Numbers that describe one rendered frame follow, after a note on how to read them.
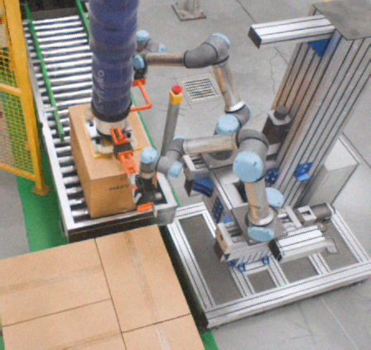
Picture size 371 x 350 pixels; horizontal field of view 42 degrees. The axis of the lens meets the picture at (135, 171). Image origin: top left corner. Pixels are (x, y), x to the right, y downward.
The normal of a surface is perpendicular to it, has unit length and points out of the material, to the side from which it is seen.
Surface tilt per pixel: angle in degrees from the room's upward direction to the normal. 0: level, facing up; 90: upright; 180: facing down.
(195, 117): 0
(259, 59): 0
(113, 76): 76
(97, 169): 0
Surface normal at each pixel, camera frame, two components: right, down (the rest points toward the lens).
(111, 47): -0.06, 0.88
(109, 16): -0.08, 0.54
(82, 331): 0.07, -0.62
